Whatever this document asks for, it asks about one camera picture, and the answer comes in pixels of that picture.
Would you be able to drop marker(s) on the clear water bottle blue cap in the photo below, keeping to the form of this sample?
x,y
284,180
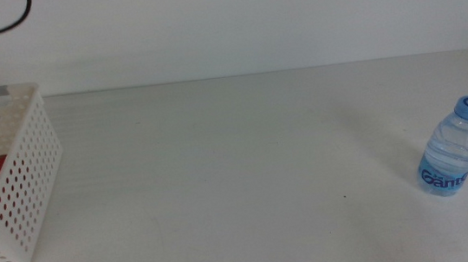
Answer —
x,y
452,156

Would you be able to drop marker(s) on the white perforated plastic basket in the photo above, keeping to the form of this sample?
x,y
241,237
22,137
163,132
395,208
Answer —
x,y
28,161

